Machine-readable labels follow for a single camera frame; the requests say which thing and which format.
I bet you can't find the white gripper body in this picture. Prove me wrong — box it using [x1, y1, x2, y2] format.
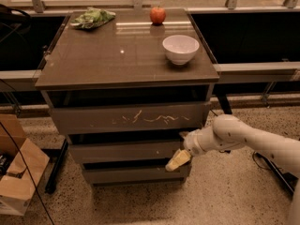
[183, 127, 215, 157]

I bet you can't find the grey drawer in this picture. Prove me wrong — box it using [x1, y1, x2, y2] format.
[51, 102, 210, 135]
[82, 164, 191, 184]
[69, 139, 183, 164]

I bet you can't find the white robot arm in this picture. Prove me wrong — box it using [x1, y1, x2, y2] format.
[165, 114, 300, 178]

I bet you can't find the grey drawer cabinet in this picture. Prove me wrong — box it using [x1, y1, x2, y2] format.
[36, 9, 218, 172]

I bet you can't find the white bowl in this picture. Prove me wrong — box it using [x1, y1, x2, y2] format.
[162, 35, 200, 66]

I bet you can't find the metal window railing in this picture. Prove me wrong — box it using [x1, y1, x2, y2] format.
[0, 0, 300, 105]

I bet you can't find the black stand leg right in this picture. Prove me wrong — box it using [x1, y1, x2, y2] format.
[252, 153, 298, 196]

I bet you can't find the black stand leg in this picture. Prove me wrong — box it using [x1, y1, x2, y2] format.
[252, 153, 298, 196]
[43, 140, 68, 194]

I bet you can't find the red apple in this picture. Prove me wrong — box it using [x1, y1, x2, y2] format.
[149, 7, 166, 25]

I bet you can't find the black stand leg left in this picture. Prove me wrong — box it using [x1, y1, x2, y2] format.
[43, 140, 68, 194]

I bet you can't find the green chip bag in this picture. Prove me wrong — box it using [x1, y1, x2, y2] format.
[70, 7, 116, 29]

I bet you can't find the brown cardboard box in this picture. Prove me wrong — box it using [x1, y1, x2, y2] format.
[0, 114, 50, 216]

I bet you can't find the black bag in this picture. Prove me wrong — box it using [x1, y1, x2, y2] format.
[0, 4, 32, 34]

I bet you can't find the black floor cable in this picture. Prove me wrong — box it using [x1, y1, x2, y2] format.
[251, 151, 276, 171]

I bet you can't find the black cable at box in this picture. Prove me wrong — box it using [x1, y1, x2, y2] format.
[0, 121, 56, 225]

